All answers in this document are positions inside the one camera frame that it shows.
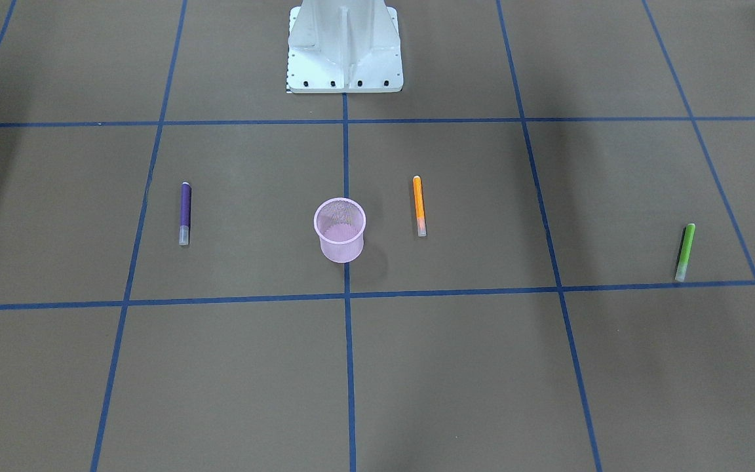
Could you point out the orange marker pen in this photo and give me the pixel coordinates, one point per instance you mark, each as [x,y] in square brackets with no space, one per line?
[419,208]

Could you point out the purple marker pen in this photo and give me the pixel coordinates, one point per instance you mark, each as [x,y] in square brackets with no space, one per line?
[184,235]

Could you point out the green marker pen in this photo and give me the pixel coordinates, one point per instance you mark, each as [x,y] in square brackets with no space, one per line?
[683,258]

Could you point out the pink mesh pen holder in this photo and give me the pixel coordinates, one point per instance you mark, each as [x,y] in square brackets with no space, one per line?
[340,224]

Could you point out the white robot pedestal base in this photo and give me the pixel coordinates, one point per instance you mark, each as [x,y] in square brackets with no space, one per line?
[344,47]

